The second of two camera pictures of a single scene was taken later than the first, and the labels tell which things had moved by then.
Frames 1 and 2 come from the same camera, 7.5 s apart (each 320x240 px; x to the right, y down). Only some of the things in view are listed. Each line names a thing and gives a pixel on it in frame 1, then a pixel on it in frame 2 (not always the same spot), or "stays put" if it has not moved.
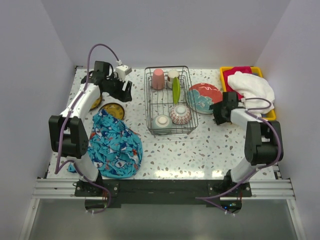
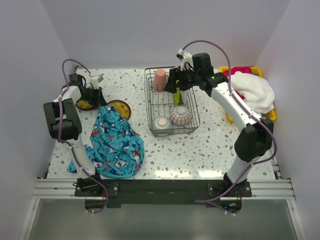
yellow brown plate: [115, 110] → [123, 107]
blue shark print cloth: [115, 151] stays put
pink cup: [158, 79] stays put
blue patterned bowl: [180, 114] stays put
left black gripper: [124, 95] → [99, 100]
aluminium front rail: [58, 189] stays put
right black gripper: [216, 107] → [177, 74]
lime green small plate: [176, 90] stays put
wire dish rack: [170, 102] stays put
